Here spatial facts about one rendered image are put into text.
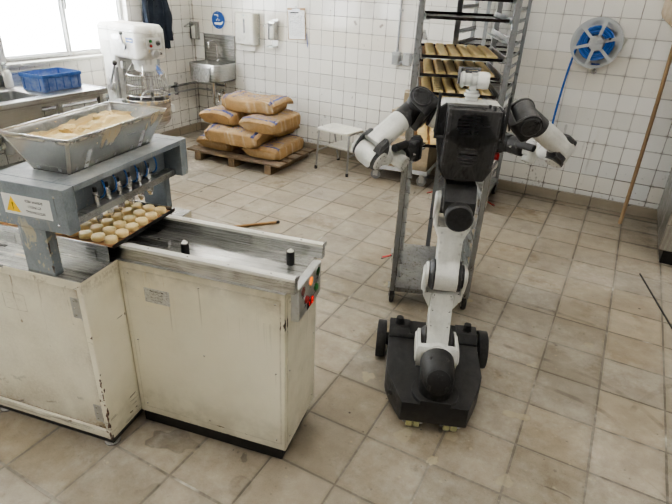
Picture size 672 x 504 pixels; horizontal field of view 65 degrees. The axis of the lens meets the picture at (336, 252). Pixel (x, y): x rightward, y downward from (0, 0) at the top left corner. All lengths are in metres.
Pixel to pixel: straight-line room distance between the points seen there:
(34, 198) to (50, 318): 0.50
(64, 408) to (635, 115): 4.80
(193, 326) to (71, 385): 0.58
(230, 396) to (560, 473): 1.42
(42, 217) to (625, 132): 4.69
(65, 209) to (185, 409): 1.00
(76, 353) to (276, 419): 0.81
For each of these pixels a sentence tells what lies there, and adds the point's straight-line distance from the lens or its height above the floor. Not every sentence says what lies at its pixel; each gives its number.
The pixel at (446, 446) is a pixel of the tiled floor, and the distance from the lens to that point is 2.54.
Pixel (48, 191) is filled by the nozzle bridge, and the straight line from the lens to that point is 1.94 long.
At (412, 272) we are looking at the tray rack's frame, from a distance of 3.47.
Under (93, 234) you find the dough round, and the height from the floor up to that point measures 0.92.
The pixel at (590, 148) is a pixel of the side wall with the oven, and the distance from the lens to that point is 5.48.
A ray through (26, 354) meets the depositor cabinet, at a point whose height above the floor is 0.42.
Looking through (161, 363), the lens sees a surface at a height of 0.38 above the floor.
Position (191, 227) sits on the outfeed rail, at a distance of 2.29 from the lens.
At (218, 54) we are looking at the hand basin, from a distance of 6.99.
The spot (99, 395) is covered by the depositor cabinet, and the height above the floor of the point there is 0.32.
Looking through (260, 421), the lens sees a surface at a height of 0.22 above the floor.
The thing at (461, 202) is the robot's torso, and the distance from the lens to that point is 2.21.
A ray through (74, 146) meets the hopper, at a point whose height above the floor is 1.29.
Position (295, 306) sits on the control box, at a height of 0.77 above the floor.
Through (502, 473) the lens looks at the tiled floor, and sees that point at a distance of 2.50.
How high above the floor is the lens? 1.81
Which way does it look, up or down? 27 degrees down
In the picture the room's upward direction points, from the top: 3 degrees clockwise
